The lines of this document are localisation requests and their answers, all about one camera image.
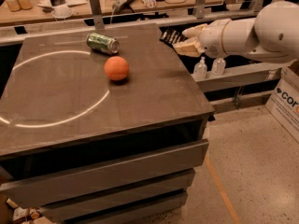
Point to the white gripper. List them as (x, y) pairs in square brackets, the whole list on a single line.
[(212, 41)]

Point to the black rxbar chocolate bar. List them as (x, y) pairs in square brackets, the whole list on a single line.
[(171, 37)]

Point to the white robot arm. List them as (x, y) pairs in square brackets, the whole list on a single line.
[(272, 36)]

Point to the green soda can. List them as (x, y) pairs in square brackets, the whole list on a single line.
[(103, 43)]

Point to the clear sanitizer bottle left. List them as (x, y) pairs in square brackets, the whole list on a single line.
[(199, 71)]

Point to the clear sanitizer bottle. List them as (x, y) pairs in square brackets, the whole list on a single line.
[(218, 66), (199, 71)]

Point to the clear sanitizer bottle right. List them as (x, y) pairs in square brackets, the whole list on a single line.
[(218, 66)]

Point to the orange ball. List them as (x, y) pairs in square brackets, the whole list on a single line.
[(116, 68)]

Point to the white cardboard box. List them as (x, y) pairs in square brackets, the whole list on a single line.
[(283, 103)]

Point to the grey drawer cabinet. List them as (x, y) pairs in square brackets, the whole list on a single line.
[(86, 150)]

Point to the white bowl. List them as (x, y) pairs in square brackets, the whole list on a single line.
[(62, 12)]

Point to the orange liquid jar left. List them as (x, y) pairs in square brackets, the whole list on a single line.
[(13, 5)]

